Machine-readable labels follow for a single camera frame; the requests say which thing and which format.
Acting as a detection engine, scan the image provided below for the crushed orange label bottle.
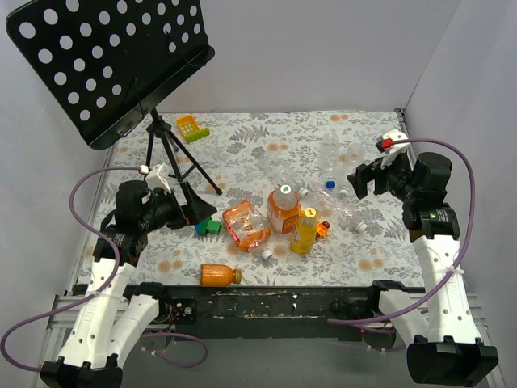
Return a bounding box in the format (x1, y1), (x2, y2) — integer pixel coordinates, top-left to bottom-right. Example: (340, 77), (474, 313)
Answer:
(222, 200), (273, 260)

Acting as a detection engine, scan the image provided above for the orange juice bottle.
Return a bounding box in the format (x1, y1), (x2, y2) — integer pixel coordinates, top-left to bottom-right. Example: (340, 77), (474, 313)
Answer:
(200, 264), (234, 287)

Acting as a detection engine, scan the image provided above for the gold bottle cap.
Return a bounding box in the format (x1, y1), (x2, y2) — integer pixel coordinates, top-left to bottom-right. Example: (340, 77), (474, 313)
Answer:
(233, 269), (242, 284)

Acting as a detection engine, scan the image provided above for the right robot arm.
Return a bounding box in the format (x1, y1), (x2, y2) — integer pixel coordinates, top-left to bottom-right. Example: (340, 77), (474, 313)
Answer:
(347, 152), (498, 387)

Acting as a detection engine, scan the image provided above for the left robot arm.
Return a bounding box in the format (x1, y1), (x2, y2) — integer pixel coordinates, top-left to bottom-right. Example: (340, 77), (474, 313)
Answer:
(40, 180), (216, 387)

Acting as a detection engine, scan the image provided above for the clear bottle white cap right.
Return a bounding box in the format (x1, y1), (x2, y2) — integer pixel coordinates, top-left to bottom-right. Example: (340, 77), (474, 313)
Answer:
(337, 143), (365, 196)

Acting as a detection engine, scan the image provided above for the clear bottle white cap lower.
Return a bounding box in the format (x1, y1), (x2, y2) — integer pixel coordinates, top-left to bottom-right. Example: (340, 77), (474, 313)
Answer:
(306, 188), (368, 234)

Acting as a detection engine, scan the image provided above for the clear bottle blue cap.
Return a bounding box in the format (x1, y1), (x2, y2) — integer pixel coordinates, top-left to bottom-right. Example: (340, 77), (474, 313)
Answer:
(320, 132), (339, 189)

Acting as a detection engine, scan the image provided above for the upright orange label bottle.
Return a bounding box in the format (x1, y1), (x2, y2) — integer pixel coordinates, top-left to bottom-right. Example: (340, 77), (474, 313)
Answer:
(267, 184), (301, 234)

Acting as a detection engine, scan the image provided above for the yellow juice bottle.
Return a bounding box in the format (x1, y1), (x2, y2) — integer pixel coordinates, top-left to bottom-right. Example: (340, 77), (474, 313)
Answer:
(291, 207), (317, 255)

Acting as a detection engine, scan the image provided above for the green blue toy block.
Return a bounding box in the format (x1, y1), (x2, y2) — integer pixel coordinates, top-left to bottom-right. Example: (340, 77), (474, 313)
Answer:
(195, 218), (221, 236)

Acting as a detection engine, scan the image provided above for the floral patterned table mat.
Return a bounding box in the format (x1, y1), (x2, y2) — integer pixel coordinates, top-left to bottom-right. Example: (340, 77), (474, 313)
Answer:
(76, 111), (426, 289)

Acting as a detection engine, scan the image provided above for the black perforated music stand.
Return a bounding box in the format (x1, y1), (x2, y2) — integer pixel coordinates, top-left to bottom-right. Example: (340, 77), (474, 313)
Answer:
(5, 0), (224, 196)

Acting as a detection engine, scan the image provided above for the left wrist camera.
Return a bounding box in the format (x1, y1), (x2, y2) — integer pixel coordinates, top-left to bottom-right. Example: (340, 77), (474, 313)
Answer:
(145, 163), (172, 194)

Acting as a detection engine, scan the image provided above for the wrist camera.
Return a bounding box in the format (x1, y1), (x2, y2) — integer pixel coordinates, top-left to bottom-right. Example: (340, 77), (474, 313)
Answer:
(145, 163), (172, 194)
(376, 129), (410, 169)

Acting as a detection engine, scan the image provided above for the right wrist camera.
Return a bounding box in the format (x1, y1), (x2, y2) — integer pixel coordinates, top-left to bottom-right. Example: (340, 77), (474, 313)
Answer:
(376, 129), (410, 169)

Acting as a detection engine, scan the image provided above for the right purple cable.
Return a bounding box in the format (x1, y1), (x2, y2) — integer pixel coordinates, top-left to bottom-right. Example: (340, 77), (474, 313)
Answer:
(326, 137), (477, 352)

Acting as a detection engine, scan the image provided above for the purple cable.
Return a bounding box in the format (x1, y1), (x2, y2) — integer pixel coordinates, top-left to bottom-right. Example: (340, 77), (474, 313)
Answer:
(326, 137), (477, 352)
(0, 164), (209, 373)

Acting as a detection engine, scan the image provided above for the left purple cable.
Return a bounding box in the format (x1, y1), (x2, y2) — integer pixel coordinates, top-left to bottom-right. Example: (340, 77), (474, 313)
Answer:
(0, 164), (209, 373)

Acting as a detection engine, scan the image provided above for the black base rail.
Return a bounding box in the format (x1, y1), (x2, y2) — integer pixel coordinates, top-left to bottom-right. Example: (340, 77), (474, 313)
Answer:
(124, 282), (425, 343)

